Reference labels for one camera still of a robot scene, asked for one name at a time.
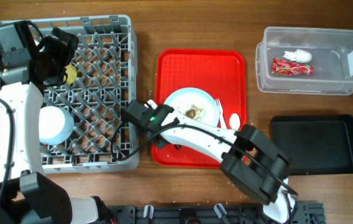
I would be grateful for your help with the yellow cup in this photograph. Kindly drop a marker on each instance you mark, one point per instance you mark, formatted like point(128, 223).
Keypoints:
point(71, 72)

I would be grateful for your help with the food scraps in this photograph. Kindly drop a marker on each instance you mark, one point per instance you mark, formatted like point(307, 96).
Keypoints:
point(195, 113)

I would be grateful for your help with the white napkin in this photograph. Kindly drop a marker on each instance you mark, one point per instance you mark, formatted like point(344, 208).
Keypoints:
point(299, 56)

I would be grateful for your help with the red foil wrapper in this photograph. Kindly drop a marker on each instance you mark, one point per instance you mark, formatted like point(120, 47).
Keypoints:
point(288, 68)

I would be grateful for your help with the light blue bowl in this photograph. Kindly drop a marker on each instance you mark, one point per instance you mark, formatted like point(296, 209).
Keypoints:
point(55, 125)

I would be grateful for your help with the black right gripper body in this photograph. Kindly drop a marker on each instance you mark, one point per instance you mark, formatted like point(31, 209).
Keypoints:
point(160, 144)

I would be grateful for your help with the red plastic tray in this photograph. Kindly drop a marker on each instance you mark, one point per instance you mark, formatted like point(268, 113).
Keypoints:
point(220, 73)

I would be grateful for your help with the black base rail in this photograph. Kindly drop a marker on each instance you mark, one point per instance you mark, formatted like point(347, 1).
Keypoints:
point(302, 213)

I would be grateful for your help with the black plastic tray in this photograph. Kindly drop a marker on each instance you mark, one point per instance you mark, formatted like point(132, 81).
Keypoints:
point(321, 144)

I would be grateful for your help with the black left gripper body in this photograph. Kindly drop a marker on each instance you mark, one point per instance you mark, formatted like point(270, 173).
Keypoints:
point(56, 55)

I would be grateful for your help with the white plastic fork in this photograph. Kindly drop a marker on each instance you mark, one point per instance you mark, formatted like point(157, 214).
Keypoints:
point(221, 117)

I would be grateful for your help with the clear plastic bin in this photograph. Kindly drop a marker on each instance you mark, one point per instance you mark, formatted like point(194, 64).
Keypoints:
point(332, 59)

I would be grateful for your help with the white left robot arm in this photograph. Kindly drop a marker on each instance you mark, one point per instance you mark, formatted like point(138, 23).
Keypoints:
point(26, 194)

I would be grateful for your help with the white plastic spoon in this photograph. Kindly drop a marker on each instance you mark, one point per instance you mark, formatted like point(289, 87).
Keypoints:
point(234, 121)

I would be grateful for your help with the light blue plate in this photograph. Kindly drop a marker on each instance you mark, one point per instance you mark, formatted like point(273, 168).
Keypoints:
point(182, 99)

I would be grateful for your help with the grey dishwasher rack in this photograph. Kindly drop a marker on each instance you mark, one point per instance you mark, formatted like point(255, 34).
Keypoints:
point(106, 62)

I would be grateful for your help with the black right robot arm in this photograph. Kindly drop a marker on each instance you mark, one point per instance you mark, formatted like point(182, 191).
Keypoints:
point(254, 164)

